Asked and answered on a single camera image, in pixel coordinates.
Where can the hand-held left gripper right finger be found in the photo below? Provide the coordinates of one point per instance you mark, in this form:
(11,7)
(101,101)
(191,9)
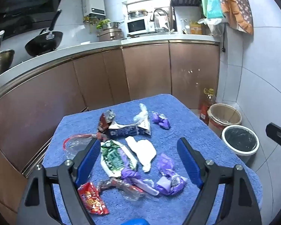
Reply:
(187,159)

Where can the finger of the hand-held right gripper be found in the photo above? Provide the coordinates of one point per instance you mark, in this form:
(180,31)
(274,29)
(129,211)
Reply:
(277,134)

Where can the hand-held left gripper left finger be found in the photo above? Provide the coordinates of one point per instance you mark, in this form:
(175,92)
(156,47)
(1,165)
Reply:
(90,155)

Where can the clear bag with red strip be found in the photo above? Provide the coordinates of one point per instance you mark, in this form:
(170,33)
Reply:
(75,147)

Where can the dark red silver wrapper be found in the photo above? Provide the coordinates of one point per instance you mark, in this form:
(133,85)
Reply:
(105,121)

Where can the white bin with black liner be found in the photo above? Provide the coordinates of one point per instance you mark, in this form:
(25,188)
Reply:
(238,140)

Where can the small purple wrapper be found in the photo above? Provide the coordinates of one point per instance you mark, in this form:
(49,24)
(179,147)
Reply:
(162,121)

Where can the large purple wrapper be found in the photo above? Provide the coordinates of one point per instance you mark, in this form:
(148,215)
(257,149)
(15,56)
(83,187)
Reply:
(166,164)

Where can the green snack wrapper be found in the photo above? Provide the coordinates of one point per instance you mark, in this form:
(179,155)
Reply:
(112,159)

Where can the flattened blue white carton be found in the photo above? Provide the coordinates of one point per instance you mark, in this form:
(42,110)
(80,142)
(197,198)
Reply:
(121,131)

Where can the clear wrapper with red print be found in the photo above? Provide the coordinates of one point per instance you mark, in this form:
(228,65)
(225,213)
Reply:
(121,185)

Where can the beige lined bin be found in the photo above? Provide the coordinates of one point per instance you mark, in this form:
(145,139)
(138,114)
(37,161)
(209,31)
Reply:
(215,126)

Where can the red snack packet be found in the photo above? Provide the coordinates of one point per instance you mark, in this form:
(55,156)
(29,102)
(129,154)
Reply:
(91,199)

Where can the white paper tissue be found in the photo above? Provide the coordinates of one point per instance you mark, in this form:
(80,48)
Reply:
(142,152)

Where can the purple and white wrapper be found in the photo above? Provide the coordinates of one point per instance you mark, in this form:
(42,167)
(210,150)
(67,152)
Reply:
(131,174)

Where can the blue terry towel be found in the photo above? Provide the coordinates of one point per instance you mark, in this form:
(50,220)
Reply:
(178,112)

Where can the cooking oil bottle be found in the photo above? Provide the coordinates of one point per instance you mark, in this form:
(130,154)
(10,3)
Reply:
(207,107)

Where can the crumpled clear plastic film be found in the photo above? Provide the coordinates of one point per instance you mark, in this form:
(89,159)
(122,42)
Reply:
(140,117)

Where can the brown kitchen cabinet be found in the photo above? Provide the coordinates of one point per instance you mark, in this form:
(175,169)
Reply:
(142,75)

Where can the white plastic bag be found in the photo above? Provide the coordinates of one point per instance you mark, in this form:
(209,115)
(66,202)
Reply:
(215,27)

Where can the brown patterned hanging cloth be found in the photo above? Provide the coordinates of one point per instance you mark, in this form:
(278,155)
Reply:
(241,9)

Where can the black wok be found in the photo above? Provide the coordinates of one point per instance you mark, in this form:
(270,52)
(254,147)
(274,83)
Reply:
(43,43)

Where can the yellow bottle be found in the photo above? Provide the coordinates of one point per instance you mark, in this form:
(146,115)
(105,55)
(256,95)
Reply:
(196,29)

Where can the steel pan with lid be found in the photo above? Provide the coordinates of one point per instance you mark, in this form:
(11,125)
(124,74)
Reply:
(2,61)

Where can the white spray bottle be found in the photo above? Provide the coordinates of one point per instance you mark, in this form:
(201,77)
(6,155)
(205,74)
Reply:
(183,27)

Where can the steel bowl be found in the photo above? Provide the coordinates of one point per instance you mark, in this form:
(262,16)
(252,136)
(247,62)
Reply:
(112,25)

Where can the teal hanging bag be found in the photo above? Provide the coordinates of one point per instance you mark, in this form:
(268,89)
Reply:
(214,4)

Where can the green potted plant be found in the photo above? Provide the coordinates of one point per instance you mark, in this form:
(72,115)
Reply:
(103,23)

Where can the white microwave oven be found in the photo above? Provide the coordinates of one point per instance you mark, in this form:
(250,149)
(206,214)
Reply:
(137,26)

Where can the steel pot with lid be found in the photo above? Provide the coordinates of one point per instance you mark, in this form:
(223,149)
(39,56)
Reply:
(138,14)

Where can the chrome kitchen faucet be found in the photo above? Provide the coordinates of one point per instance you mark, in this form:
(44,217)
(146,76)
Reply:
(159,9)

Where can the white water heater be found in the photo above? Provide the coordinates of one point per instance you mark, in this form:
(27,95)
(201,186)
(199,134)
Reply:
(93,2)

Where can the black range hood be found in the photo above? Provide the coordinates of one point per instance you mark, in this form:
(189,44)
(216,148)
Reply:
(25,0)

